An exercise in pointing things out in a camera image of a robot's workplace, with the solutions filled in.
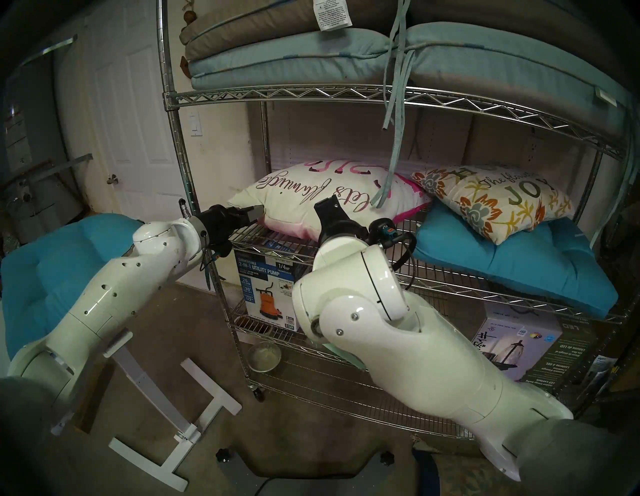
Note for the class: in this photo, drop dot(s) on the taupe patio cushion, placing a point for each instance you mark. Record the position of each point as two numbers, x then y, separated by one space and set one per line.
250 22

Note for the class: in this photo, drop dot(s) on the metal door knob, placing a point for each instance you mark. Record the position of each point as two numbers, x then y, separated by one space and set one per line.
112 179

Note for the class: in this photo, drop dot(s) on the zigzag-edged paper sheets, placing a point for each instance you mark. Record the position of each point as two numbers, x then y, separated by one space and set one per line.
350 362

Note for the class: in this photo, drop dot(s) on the white wall light switch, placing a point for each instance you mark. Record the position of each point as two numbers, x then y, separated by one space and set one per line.
195 123

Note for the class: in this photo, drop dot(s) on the small metal bowl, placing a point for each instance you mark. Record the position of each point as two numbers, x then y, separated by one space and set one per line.
264 356

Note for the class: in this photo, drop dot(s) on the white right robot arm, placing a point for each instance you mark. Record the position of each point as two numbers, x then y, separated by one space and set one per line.
400 340

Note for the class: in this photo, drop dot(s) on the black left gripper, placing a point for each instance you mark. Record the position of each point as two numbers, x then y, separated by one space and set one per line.
222 225

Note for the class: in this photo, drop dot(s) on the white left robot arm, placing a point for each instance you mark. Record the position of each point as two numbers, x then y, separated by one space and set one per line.
110 300

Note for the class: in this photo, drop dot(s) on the teal seat cushion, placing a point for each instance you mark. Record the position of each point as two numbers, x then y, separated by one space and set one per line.
50 270
520 270

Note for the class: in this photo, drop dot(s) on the light blue patio cushion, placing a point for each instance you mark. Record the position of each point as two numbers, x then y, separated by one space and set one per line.
300 55

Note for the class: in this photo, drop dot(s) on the black round knob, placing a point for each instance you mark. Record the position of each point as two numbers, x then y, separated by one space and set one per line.
386 458
223 455

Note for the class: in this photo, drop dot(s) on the grey metal frame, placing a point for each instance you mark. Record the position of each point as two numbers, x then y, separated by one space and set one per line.
50 170

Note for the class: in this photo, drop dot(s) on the grey metal tank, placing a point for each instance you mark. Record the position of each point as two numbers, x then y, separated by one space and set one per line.
40 210

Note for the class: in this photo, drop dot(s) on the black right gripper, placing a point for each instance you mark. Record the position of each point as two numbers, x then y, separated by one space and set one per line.
342 231

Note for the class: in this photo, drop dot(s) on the wooden board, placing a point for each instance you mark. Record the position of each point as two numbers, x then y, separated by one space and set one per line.
87 420

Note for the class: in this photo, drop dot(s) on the white rolling side table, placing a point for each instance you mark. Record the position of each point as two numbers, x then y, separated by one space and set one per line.
165 440

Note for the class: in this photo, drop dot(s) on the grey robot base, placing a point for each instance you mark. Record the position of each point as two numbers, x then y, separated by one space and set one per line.
300 480

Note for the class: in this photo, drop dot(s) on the utility pump cardboard box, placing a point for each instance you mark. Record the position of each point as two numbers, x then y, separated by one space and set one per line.
265 295

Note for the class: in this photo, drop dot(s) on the white pink script pillow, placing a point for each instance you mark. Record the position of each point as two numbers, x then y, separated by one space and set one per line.
310 200

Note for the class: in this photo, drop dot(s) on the floral print throw pillow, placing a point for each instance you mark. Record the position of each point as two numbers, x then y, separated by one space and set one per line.
495 200

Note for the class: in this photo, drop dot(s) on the lamp picture cardboard box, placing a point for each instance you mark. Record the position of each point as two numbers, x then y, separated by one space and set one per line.
525 340

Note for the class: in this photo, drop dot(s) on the white panel door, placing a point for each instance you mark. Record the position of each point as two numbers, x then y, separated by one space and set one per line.
130 100

